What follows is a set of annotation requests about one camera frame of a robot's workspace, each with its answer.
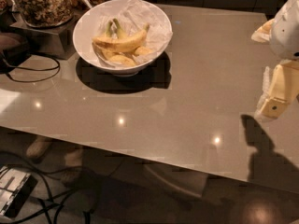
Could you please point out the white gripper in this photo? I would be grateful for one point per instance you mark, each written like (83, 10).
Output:
(286, 34)

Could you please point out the white ceramic bowl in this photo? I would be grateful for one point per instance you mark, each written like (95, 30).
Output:
(87, 26)

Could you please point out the white paper liner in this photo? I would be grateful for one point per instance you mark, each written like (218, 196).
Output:
(132, 18)

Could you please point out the white table base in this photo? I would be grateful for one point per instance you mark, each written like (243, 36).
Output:
(179, 182)

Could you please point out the grey metal stand block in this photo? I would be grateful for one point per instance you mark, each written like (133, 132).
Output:
(56, 42)

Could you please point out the glass jar of granola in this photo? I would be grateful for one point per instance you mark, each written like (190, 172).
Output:
(45, 13)

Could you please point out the dark round object left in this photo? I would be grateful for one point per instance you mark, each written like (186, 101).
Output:
(14, 50)

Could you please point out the silver box on floor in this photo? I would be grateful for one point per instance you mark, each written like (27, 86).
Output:
(15, 188)

